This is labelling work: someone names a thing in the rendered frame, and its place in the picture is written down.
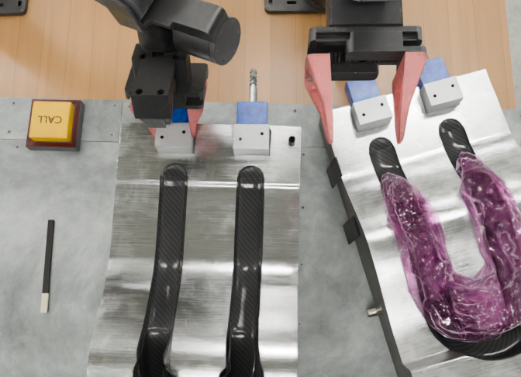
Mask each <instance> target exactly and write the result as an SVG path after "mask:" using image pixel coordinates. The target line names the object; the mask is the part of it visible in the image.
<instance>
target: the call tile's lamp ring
mask: <svg viewBox="0 0 521 377"><path fill-rule="evenodd" d="M34 101H40V102H71V103H72V104H76V108H75V115H74V127H73V134H72V141H71V143H47V142H31V139H30V138H29V128H30V123H31V117H32V111H33V102H34ZM80 107H81V100H54V99H32V104H31V110H30V116H29V126H28V133H27V138H26V146H27V147H76V140H77V133H78V120H79V113H80Z"/></svg>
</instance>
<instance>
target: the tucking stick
mask: <svg viewBox="0 0 521 377"><path fill-rule="evenodd" d="M53 230H54V220H48V224H47V242H46V252H45V262H44V271H43V290H42V299H41V308H40V312H41V313H47V309H48V299H49V288H50V269H51V259H52V249H53Z"/></svg>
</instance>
